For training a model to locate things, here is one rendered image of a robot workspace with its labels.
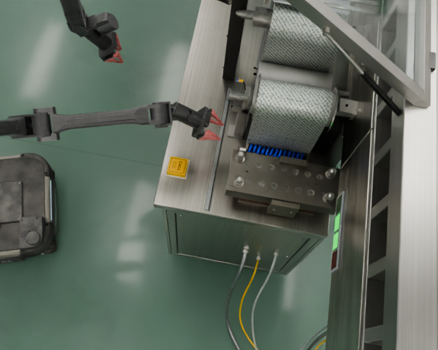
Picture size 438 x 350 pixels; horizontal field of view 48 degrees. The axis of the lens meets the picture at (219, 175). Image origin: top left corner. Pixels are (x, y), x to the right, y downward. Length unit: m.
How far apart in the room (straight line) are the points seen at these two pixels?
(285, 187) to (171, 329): 1.18
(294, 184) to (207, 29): 0.83
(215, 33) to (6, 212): 1.34
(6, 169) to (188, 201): 1.21
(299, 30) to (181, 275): 1.52
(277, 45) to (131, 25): 1.83
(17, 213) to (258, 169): 1.34
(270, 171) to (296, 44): 0.45
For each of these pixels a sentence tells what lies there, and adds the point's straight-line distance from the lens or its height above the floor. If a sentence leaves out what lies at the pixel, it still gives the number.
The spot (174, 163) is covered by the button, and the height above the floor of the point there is 0.92.
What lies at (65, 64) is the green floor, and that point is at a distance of 3.28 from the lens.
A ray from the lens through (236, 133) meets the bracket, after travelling 1.92.
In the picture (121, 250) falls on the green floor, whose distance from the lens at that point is 2.73.
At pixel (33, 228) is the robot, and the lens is 2.55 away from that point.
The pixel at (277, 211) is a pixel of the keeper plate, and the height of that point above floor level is 0.96.
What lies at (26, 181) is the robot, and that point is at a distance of 2.69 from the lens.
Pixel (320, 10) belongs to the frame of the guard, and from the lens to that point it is 1.00.
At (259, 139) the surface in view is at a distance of 1.76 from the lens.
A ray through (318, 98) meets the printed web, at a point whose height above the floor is 1.31.
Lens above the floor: 2.64
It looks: 68 degrees down
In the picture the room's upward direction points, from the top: 10 degrees clockwise
